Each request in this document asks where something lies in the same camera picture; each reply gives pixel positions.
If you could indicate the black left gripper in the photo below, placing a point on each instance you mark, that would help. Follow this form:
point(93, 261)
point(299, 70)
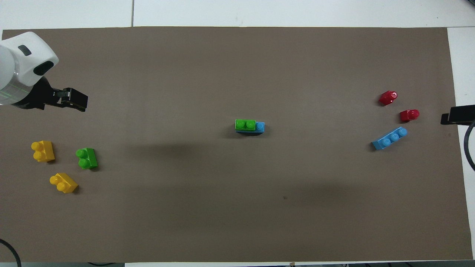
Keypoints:
point(39, 96)

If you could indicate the green two-stud toy brick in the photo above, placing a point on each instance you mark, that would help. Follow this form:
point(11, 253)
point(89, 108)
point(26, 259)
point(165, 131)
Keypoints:
point(88, 159)
point(245, 124)

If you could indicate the blue three-stud toy brick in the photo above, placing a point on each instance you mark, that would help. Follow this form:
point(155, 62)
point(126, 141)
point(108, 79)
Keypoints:
point(387, 140)
point(260, 127)

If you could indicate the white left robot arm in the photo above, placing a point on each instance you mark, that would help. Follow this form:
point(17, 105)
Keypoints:
point(22, 63)

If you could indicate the red one-stud toy brick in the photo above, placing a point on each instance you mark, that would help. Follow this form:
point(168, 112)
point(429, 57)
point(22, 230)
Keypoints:
point(409, 115)
point(387, 98)

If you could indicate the yellow two-stud toy brick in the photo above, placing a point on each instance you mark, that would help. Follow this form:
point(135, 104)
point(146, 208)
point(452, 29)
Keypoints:
point(43, 152)
point(65, 183)

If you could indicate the brown table mat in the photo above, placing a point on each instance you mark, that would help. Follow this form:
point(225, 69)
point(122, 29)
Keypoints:
point(237, 204)

